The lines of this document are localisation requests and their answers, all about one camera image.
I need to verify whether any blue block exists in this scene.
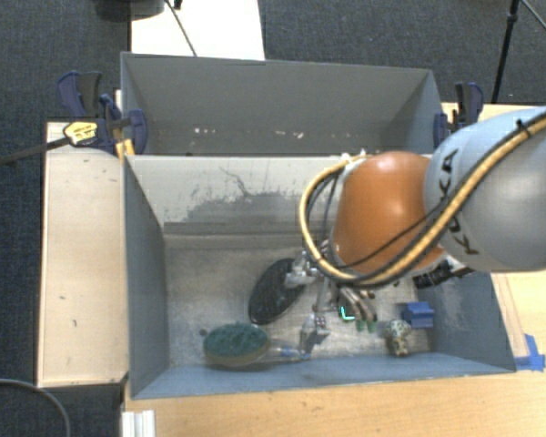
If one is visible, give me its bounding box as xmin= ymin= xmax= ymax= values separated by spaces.
xmin=399 ymin=301 xmax=436 ymax=330

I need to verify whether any black oval disc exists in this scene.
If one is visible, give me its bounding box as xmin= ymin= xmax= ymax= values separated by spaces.
xmin=247 ymin=257 xmax=308 ymax=327

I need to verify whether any spotted green and cream toy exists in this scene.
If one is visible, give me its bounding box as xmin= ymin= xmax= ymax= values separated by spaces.
xmin=383 ymin=319 xmax=414 ymax=359

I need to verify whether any pale wood flat board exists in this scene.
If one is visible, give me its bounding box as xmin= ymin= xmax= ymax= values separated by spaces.
xmin=35 ymin=121 xmax=131 ymax=389

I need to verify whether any black cylinder on white bracket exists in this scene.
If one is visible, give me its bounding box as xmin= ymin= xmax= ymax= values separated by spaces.
xmin=411 ymin=258 xmax=477 ymax=290

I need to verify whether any grey metal bin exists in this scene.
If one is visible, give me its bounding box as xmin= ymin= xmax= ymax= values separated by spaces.
xmin=119 ymin=51 xmax=519 ymax=401

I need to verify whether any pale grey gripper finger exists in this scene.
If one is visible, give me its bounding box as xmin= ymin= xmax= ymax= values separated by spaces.
xmin=298 ymin=315 xmax=316 ymax=360
xmin=312 ymin=316 xmax=332 ymax=353

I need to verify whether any green scrubber with clear handle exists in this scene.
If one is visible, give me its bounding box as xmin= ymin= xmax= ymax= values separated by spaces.
xmin=202 ymin=322 xmax=312 ymax=371

